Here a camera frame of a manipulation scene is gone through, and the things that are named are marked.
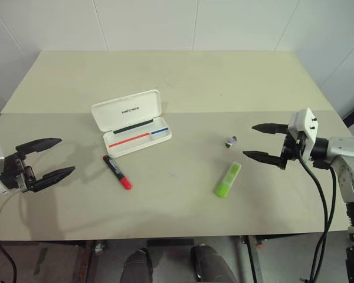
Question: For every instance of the grey metal table leg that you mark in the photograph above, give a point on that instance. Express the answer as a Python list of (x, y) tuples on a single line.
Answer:
[(249, 259)]

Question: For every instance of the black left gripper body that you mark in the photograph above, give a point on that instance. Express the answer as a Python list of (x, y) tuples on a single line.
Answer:
[(13, 174)]

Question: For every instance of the white pencil case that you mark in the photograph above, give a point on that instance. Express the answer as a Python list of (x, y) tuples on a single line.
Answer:
[(127, 118)]

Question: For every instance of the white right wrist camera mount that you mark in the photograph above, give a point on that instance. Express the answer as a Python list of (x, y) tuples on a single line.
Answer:
[(308, 123)]

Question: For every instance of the green highlighter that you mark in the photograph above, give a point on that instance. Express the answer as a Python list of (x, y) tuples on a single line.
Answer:
[(227, 181)]

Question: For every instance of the rusty table leg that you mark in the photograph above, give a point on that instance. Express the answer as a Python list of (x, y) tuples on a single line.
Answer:
[(85, 262)]

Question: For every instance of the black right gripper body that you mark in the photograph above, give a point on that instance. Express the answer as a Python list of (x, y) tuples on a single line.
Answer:
[(293, 147)]

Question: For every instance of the dark rounded shape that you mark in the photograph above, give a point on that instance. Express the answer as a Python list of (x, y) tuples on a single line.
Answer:
[(137, 266), (212, 265)]

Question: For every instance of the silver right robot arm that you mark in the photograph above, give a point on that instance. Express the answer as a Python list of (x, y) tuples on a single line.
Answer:
[(346, 165)]

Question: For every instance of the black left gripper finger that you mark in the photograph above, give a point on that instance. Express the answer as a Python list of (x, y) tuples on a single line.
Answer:
[(53, 178), (41, 144)]

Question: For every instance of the red and black marker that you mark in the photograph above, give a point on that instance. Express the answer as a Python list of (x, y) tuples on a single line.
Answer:
[(118, 174)]

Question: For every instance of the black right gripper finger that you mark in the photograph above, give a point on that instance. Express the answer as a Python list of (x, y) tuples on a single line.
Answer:
[(271, 128), (268, 159)]

